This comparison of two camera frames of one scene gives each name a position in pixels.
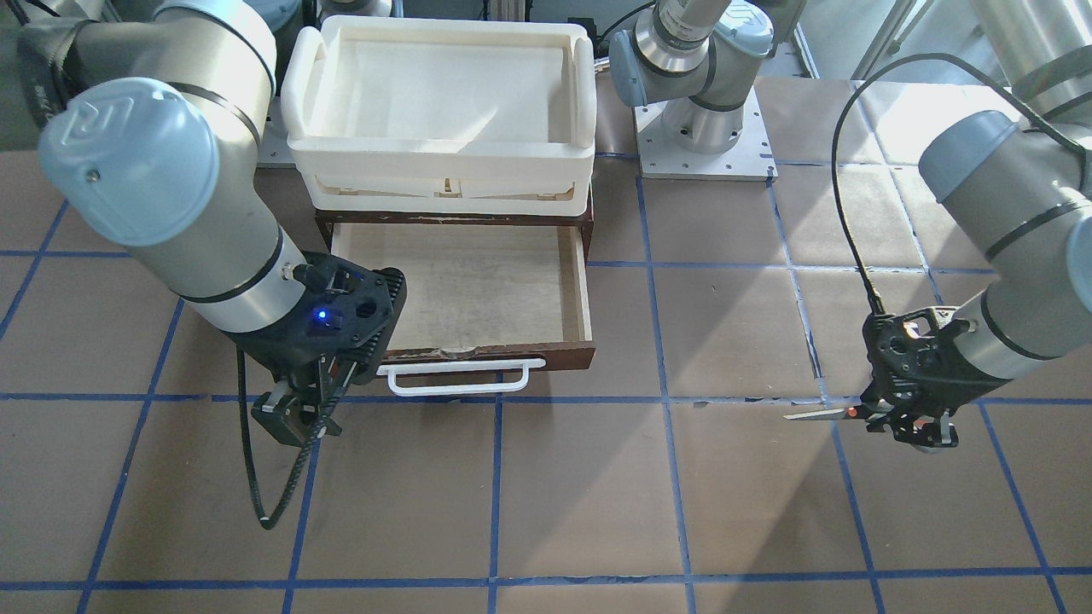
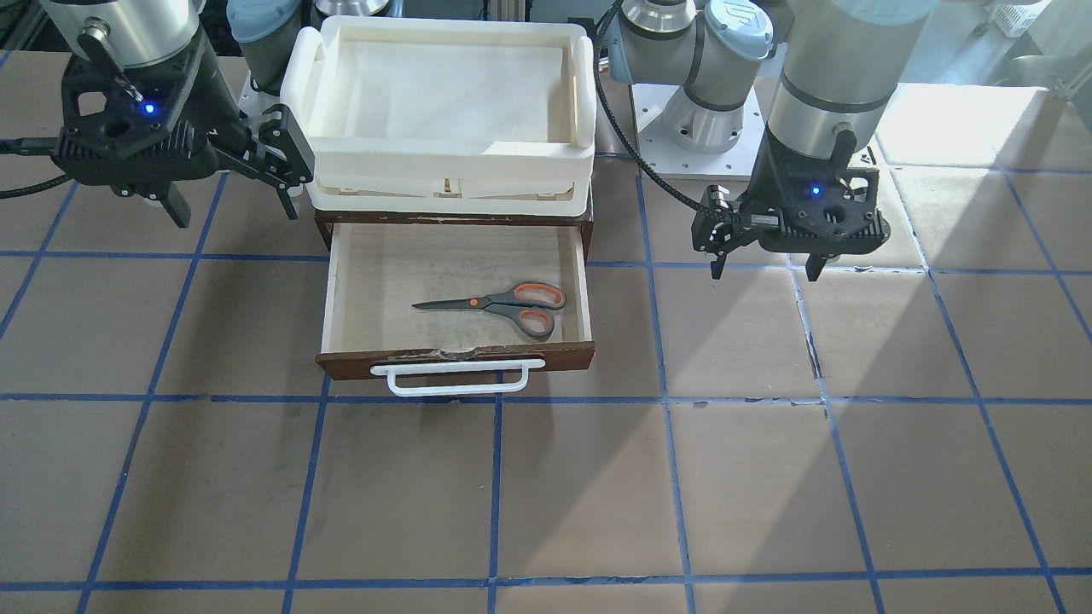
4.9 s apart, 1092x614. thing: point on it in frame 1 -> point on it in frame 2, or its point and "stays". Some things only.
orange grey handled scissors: [879, 413] -> [530, 304]
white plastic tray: [441, 116] stays
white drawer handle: [522, 365] stays
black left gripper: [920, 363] -> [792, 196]
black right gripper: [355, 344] -> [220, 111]
